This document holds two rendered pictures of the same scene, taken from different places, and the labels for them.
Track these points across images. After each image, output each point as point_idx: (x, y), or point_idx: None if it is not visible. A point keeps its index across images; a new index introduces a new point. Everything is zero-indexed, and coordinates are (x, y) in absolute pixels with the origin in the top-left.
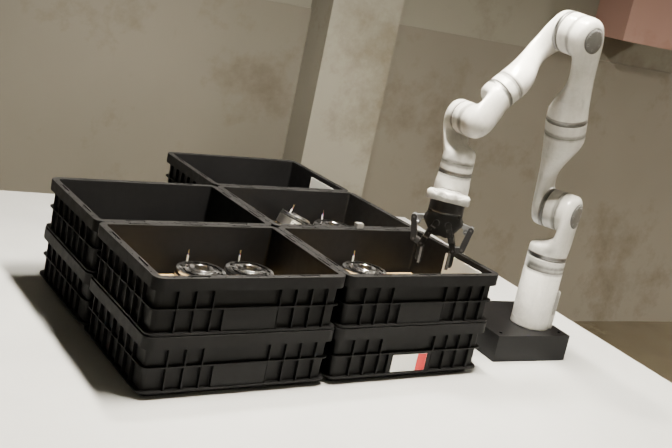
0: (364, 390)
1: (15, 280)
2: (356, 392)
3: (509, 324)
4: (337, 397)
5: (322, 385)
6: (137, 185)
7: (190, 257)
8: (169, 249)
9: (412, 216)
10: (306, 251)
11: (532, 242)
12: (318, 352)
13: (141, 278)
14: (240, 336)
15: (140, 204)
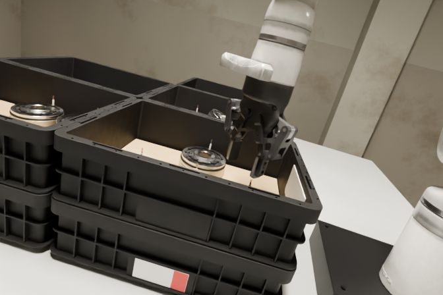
0: (70, 286)
1: None
2: (54, 284)
3: (370, 280)
4: (15, 280)
5: (41, 255)
6: (120, 72)
7: (62, 104)
8: (44, 93)
9: (228, 101)
10: (96, 109)
11: (430, 187)
12: (33, 216)
13: None
14: None
15: (122, 85)
